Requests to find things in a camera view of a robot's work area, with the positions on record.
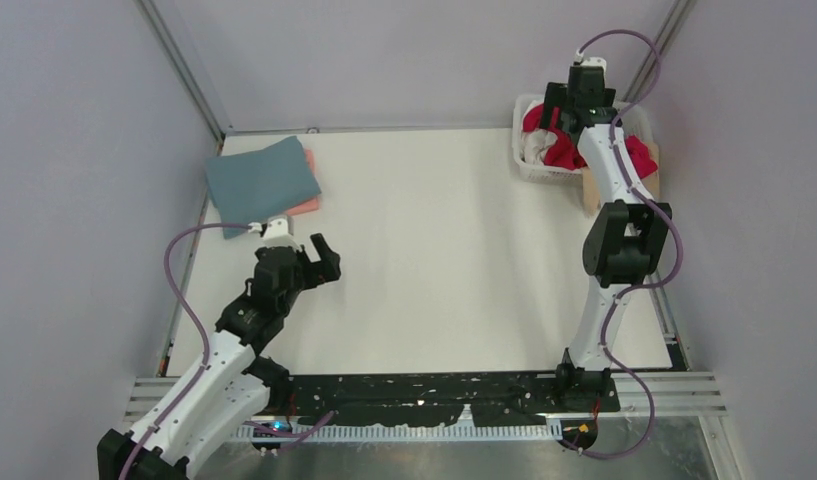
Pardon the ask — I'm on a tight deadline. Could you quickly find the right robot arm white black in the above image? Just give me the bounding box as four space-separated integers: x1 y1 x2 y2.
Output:
541 57 672 402

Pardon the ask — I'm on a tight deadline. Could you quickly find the folded pink t shirt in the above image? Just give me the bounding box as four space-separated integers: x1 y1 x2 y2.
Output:
285 149 322 216

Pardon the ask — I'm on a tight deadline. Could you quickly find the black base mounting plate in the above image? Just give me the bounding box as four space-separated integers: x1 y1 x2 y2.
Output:
266 371 620 427

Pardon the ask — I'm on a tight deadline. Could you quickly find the folded blue-grey t shirt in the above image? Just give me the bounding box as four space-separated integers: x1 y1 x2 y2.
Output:
205 136 321 240

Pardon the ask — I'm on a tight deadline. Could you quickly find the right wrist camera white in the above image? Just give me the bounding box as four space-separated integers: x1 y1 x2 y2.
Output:
574 57 607 70

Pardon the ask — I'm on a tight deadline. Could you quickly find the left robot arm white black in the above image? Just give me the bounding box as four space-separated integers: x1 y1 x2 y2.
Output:
97 227 341 479

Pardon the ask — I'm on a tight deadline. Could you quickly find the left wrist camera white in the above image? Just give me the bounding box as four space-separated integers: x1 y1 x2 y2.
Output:
247 215 293 241

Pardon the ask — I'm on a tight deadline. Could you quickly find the aluminium frame rail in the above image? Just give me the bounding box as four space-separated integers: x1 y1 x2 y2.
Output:
120 372 726 444

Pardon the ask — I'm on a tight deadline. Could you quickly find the beige t shirt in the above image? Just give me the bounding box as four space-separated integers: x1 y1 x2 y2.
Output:
581 142 660 217

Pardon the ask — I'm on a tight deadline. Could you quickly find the purple cable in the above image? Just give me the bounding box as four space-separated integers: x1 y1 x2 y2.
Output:
558 29 686 461
116 222 336 480

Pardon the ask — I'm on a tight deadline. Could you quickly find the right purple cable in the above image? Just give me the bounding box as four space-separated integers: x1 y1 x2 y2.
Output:
558 29 686 461

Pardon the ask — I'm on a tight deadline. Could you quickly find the white plastic laundry basket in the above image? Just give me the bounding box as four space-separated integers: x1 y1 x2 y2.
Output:
511 94 655 186

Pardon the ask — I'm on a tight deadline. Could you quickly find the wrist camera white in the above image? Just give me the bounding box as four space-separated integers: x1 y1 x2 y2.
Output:
574 57 607 70
247 215 293 241

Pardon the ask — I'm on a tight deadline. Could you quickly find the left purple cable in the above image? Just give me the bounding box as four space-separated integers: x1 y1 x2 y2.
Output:
116 222 336 480

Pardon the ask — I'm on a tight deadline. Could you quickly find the white t shirt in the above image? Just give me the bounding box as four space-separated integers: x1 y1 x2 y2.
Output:
520 129 558 165

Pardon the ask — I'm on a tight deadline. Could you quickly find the red t shirt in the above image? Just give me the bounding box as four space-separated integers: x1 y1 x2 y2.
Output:
520 102 658 179

